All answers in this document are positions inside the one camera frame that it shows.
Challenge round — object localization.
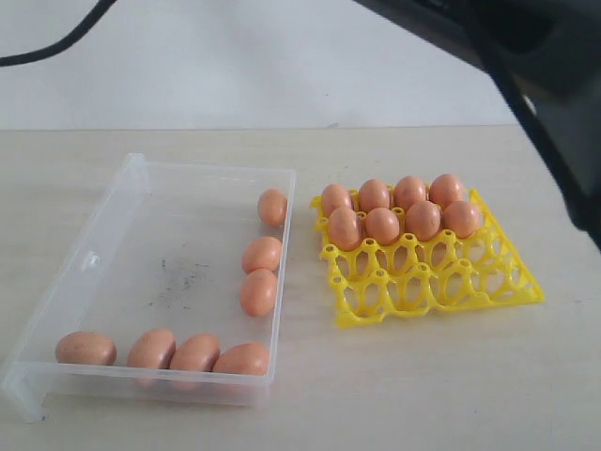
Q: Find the clear plastic bin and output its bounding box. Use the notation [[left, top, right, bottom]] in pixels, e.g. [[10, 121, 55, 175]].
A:
[[1, 153, 296, 423]]

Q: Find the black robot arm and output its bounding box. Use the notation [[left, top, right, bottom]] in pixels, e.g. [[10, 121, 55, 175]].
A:
[[363, 1, 600, 234]]

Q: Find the brown egg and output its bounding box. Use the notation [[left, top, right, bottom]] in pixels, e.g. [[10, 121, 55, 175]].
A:
[[239, 269, 278, 317], [327, 207, 363, 251], [127, 327, 177, 369], [169, 333, 221, 372], [257, 188, 287, 226], [405, 200, 441, 241], [365, 207, 401, 246], [54, 331, 116, 365], [212, 343, 270, 376], [241, 236, 283, 273], [442, 200, 481, 239]]

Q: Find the yellow plastic egg tray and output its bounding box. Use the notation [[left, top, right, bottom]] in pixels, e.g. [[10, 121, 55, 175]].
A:
[[315, 189, 545, 327]]

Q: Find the brown egg packed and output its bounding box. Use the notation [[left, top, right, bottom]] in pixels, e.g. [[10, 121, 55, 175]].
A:
[[393, 175, 427, 211], [358, 179, 391, 212], [428, 173, 466, 210], [321, 184, 353, 217]]

